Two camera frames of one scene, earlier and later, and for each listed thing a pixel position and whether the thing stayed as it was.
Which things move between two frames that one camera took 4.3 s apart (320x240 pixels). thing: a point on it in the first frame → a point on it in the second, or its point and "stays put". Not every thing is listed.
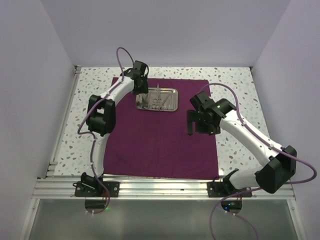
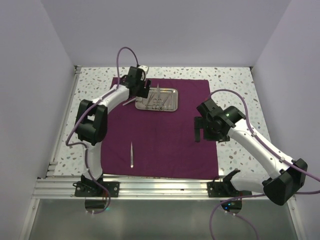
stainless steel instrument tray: [158, 99] stays put
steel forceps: [140, 97] → [129, 101]
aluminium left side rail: [52, 166] stays put
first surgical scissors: [162, 107] stays put
